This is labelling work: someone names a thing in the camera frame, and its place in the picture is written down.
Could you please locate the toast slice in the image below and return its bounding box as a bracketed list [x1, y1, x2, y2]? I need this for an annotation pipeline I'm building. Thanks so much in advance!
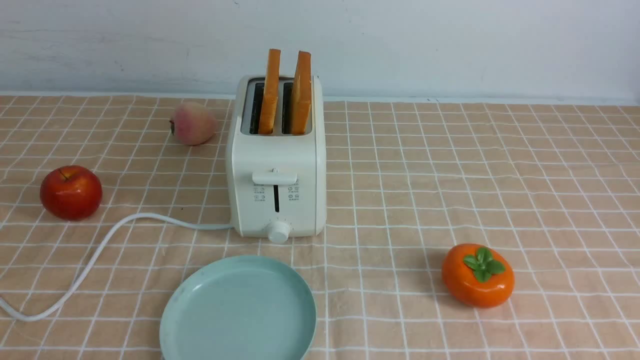
[290, 51, 313, 135]
[258, 48, 281, 135]

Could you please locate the white two-slot toaster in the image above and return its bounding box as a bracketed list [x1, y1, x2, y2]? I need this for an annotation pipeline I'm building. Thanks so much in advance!
[225, 75, 327, 244]

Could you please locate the pink peach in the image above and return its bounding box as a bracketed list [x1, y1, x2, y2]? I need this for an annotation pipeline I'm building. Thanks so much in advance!
[169, 101, 218, 146]

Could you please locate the light blue round plate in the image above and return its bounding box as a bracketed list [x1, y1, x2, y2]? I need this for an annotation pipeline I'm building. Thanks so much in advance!
[158, 255, 317, 360]

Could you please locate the orange persimmon with green leaves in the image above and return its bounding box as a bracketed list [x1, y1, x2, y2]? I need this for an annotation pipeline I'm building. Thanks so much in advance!
[441, 243, 515, 309]

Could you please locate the orange checkered tablecloth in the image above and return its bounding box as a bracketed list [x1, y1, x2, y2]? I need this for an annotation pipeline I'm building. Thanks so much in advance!
[0, 95, 640, 360]

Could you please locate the red apple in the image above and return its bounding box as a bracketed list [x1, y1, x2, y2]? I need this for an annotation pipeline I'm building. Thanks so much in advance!
[39, 165, 103, 222]

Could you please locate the white toaster power cord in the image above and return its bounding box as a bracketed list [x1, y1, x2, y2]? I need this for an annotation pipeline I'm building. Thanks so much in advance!
[0, 212, 235, 322]

